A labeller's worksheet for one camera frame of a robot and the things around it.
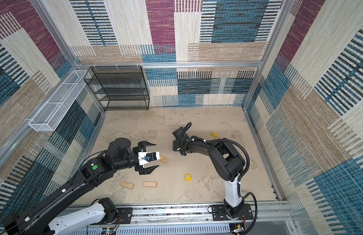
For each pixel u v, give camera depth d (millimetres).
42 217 400
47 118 703
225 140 541
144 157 555
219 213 730
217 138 555
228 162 512
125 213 745
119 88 1103
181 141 754
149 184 831
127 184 830
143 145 616
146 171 615
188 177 845
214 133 1021
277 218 734
